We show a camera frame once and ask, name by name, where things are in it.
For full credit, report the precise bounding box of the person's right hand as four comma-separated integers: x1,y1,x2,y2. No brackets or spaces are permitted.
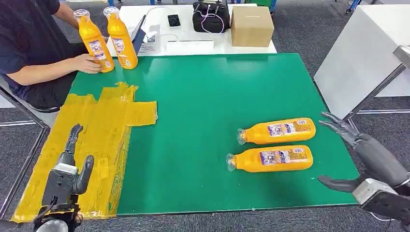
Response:
73,53,103,75

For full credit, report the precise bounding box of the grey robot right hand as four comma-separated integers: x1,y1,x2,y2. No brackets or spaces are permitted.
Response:
318,112,410,193

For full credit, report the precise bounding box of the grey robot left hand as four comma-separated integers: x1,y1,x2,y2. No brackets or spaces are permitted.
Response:
54,124,95,195

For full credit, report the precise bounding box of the orange drink bottle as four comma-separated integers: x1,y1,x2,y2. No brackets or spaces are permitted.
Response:
225,145,314,174
102,6,139,70
73,8,115,73
236,117,317,145

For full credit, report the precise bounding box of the yellow taped sheet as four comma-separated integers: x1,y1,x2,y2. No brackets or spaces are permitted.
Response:
11,81,158,224

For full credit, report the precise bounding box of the tablet in dark case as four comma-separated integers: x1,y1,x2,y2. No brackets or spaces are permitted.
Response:
131,14,147,55

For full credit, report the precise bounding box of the person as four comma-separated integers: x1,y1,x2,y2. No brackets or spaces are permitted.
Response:
0,0,108,113

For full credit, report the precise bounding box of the grey bench seat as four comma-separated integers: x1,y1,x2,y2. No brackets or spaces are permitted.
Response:
0,76,61,127

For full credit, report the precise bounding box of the printed paper sheet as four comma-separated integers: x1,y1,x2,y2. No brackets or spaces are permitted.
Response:
138,32,162,56

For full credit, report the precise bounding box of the black phone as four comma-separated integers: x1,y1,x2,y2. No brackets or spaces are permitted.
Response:
167,14,182,28

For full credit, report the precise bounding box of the white side table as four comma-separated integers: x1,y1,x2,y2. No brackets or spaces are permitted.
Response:
313,4,410,120

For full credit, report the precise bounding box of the flat white box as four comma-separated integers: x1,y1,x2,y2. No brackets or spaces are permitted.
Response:
165,39,215,56

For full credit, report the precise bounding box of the green table mat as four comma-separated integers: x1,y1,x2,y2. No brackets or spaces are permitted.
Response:
69,53,360,216

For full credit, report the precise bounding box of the black bag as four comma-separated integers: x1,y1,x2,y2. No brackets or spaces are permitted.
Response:
192,0,231,34

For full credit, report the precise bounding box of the cardboard box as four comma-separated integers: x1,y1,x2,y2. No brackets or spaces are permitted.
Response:
230,5,275,48

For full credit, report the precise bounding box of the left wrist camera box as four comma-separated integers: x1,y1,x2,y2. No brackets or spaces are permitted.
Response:
42,162,79,207

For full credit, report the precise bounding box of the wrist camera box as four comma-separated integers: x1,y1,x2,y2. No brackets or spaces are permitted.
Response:
351,178,410,222
42,162,79,207

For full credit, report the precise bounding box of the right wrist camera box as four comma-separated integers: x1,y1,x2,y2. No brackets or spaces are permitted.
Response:
351,178,410,222

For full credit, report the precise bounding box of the grey metal floor frame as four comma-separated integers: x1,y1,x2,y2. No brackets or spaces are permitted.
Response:
0,86,51,220

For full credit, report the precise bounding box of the grey metal table frame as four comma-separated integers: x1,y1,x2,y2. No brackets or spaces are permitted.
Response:
342,44,410,124

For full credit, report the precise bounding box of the white cable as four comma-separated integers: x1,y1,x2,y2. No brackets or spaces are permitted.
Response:
196,3,225,35

